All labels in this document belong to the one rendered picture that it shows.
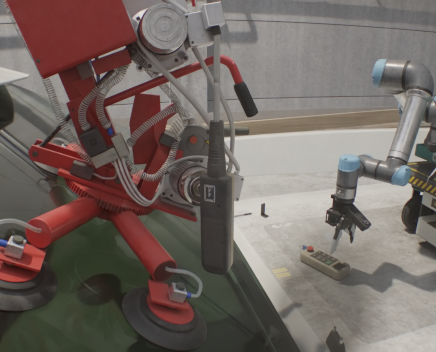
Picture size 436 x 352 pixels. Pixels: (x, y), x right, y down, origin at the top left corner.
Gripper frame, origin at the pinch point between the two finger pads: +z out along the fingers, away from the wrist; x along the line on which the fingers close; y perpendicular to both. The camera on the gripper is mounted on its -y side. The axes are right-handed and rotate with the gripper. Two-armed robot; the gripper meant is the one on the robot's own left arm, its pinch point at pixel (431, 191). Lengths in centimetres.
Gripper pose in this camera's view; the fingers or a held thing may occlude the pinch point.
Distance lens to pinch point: 138.6
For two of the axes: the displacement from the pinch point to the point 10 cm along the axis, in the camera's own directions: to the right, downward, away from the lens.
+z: -4.1, 8.3, 3.7
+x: 3.0, -2.6, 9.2
